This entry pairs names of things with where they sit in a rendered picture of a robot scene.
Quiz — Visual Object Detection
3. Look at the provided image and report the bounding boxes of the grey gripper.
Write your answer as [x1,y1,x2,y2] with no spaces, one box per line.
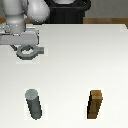
[0,23,41,46]

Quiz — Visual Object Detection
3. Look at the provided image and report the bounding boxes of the grey loop with handle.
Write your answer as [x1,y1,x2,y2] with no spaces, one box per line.
[15,44,46,61]

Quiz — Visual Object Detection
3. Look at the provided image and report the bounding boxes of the grey cylindrical peg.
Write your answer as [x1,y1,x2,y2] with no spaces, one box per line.
[24,88,44,120]

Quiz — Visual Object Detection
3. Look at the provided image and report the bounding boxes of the brown wooden block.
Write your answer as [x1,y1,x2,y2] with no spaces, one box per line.
[87,89,103,119]

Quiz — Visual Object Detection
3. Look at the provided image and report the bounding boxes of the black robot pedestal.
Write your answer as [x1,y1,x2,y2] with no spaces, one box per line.
[44,0,92,25]

